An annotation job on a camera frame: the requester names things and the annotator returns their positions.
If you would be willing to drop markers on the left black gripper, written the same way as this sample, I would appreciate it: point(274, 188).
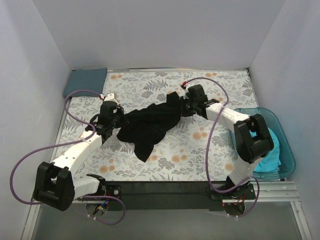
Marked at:
point(119, 117)

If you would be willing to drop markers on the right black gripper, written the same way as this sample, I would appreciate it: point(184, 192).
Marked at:
point(184, 105)

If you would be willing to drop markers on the black t-shirt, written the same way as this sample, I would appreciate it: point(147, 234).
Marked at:
point(148, 126)

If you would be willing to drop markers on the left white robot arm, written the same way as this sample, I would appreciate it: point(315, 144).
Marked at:
point(55, 184)

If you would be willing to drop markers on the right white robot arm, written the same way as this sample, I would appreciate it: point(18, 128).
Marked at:
point(252, 137)

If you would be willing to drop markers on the folded grey-blue t-shirt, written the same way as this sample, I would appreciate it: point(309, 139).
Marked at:
point(90, 80)

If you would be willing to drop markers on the floral patterned table mat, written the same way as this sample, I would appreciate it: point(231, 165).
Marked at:
point(186, 149)

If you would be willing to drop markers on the turquoise t-shirt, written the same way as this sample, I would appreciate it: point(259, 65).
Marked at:
point(271, 161)

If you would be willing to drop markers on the teal plastic bin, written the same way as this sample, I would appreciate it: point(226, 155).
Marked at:
point(287, 159)

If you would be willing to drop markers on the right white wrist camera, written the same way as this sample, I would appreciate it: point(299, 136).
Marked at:
point(186, 94)

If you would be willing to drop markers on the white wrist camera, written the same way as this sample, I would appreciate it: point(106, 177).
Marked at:
point(186, 94)
point(108, 98)

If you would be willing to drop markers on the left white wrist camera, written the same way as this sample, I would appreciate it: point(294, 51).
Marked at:
point(108, 98)

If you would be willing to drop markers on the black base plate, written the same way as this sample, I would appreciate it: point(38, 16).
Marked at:
point(169, 195)

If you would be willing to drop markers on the aluminium frame rail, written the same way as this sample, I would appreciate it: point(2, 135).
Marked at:
point(278, 191)

